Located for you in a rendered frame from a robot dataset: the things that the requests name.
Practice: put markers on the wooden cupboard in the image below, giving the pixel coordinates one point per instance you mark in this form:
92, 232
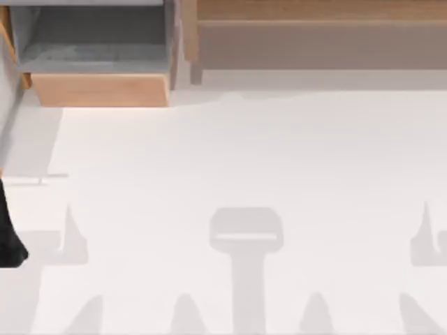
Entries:
314, 35

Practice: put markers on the pale wooden drawer front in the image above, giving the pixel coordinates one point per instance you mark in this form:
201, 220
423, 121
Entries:
99, 89

